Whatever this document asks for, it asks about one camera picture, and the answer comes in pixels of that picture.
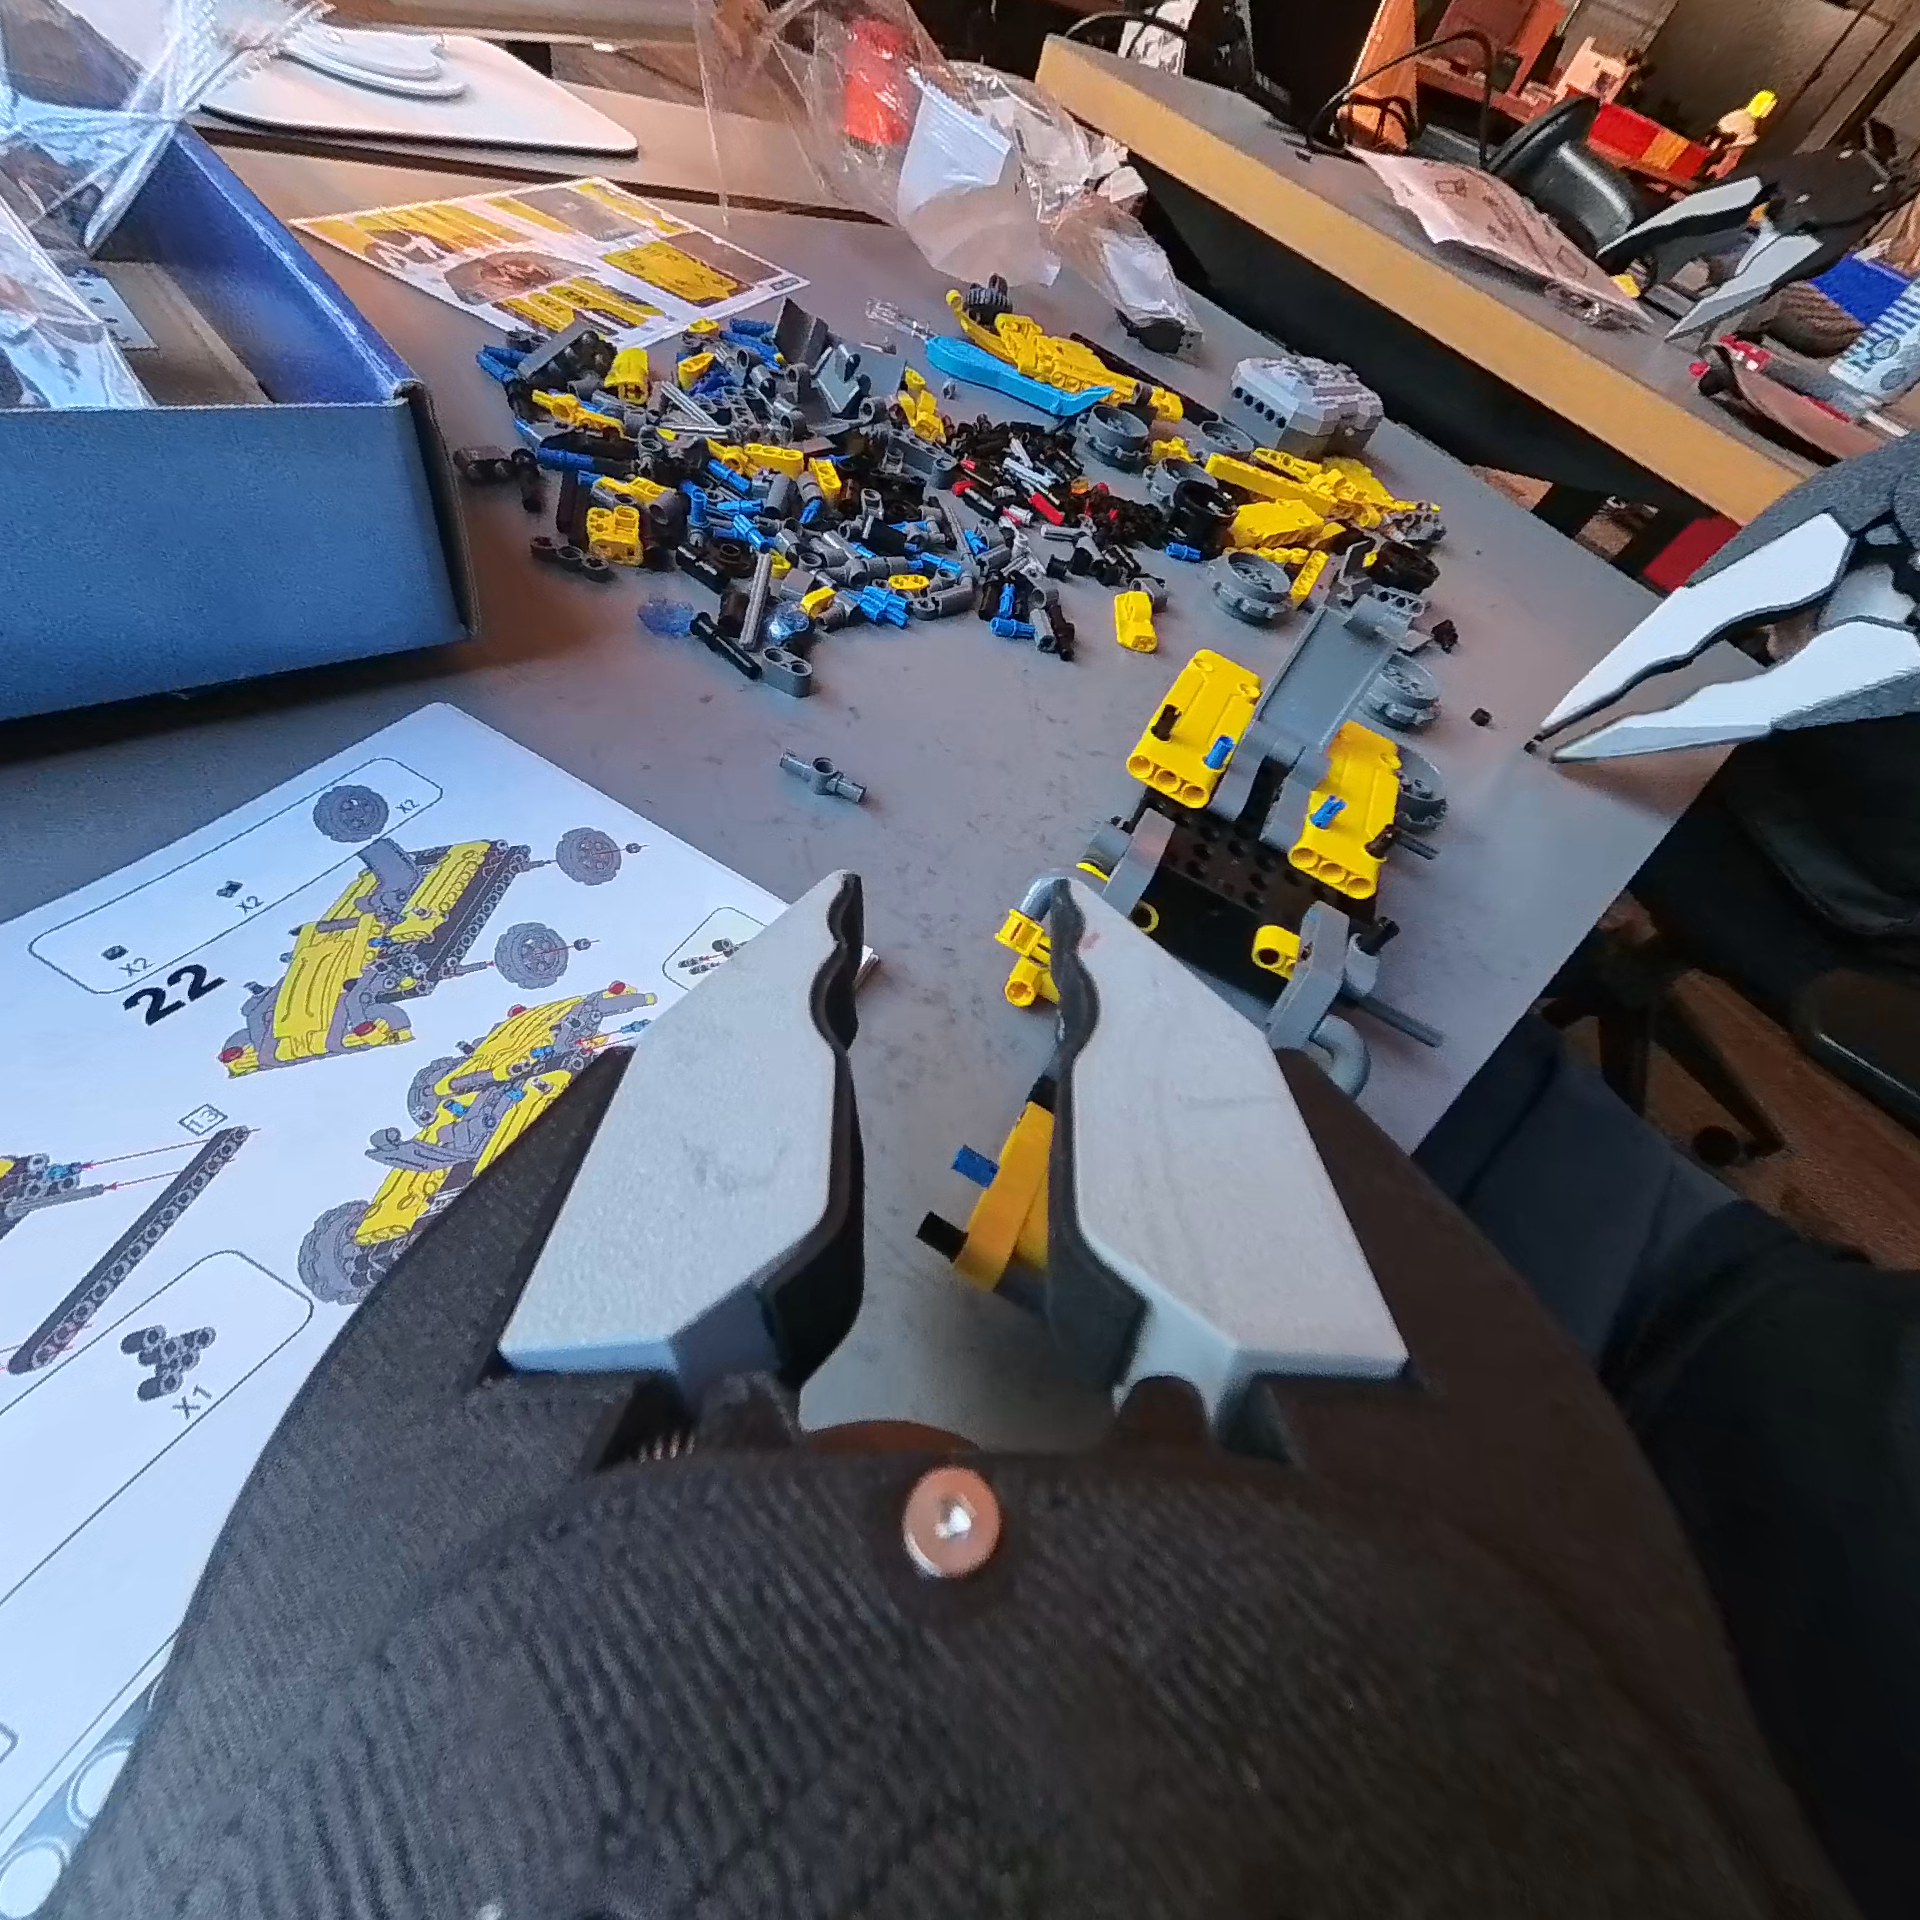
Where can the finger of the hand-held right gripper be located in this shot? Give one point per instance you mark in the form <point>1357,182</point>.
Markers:
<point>1773,682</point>
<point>1698,625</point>

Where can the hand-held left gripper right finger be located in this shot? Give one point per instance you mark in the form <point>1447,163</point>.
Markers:
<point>1216,1184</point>

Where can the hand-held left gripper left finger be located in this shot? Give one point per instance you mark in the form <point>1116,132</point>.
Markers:
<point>690,1184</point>

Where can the grey toy wheel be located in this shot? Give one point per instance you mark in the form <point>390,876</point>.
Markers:
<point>1116,434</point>
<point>1426,795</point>
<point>1407,690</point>
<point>1251,585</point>

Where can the yellow black building-block vehicle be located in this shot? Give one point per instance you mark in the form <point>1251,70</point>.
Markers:
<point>1351,795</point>

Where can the white instruction booklet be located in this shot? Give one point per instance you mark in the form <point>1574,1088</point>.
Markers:
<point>452,782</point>

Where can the pile of building-block parts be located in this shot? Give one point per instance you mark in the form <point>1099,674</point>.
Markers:
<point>842,496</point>

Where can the black office chair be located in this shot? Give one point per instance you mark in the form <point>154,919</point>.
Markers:
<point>1568,170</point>
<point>1799,899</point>

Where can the grey axle connector piece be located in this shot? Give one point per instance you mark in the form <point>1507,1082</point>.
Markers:
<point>820,776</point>

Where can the paper sheet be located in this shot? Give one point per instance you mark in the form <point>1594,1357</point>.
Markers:
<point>1498,226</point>

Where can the grey motor block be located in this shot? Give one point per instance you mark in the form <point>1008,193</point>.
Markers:
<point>1306,405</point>

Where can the tan wooden table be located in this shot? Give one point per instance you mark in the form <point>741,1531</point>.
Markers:
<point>1351,300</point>

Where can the black toy tyre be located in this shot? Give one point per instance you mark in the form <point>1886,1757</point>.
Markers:
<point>1200,508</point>

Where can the yellow curved panel piece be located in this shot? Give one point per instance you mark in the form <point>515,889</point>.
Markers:
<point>1135,619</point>

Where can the person's dark clothing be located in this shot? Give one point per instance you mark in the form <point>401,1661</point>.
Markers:
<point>1724,1426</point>

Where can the blue brick separator tool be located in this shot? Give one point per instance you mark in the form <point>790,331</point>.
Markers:
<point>1008,377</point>

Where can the blue cardboard box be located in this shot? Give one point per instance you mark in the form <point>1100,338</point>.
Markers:
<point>225,526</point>

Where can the clear plastic bag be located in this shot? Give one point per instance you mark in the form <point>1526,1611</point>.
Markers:
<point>76,346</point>
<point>974,166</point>

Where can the yellow sticker sheet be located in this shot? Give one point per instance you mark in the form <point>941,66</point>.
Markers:
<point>601,246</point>

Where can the white stand base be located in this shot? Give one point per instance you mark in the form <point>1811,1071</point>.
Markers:
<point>452,103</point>

